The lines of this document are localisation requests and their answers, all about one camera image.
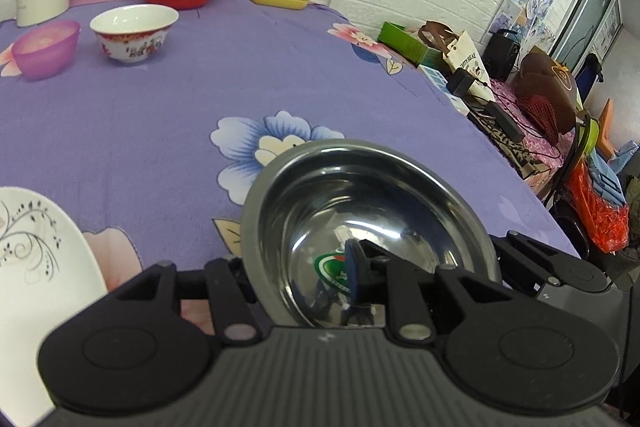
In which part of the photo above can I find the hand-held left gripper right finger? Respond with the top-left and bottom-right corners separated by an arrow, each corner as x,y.
344,237 -> 518,344

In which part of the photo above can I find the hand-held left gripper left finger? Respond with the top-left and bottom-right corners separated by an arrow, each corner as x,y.
107,257 -> 266,345

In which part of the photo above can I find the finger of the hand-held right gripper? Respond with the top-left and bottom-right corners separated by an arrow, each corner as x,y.
490,231 -> 623,295

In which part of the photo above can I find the stainless steel bowl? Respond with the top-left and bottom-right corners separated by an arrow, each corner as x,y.
240,138 -> 503,330

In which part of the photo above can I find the white floral plate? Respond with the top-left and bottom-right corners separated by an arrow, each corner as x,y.
0,187 -> 110,427

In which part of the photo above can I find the orange plastic bag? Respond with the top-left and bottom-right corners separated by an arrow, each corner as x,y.
570,162 -> 631,253

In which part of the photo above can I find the patterned side table cloth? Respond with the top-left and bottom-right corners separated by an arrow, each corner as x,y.
467,77 -> 576,195

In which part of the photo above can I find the red netted cloth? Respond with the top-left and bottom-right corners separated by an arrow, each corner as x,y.
517,94 -> 561,145

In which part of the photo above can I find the black power adapter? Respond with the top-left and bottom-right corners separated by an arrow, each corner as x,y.
485,102 -> 526,142

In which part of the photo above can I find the brown bag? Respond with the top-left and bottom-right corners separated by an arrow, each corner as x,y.
515,47 -> 583,132

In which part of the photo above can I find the purple floral tablecloth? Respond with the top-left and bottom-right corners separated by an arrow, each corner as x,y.
0,0 -> 583,338

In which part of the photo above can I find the small black box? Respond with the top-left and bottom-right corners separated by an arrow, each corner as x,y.
446,71 -> 478,96

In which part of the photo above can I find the white ice cube tray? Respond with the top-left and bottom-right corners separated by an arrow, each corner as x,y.
419,64 -> 448,92

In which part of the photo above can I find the black speaker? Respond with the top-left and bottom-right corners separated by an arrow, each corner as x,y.
484,29 -> 521,82

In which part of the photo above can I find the beige paper bag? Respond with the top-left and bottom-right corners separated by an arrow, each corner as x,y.
440,31 -> 496,102

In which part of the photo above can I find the green box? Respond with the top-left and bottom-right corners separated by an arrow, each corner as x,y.
377,22 -> 446,68

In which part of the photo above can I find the white bowl with red pattern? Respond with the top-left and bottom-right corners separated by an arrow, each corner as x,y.
90,4 -> 180,66

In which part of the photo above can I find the purple plastic bowl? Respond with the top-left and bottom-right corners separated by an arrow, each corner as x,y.
11,20 -> 82,81

